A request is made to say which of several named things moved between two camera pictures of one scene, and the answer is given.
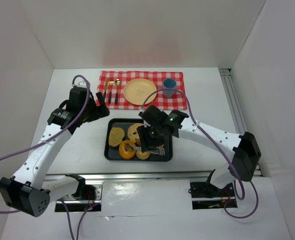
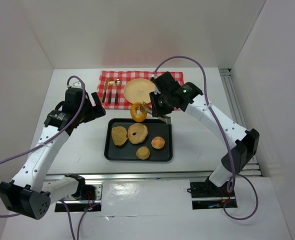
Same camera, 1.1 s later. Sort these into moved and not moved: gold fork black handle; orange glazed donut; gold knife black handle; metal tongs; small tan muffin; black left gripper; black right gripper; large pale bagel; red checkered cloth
Moved: metal tongs; black right gripper; orange glazed donut
Not moved: gold fork black handle; black left gripper; gold knife black handle; small tan muffin; red checkered cloth; large pale bagel
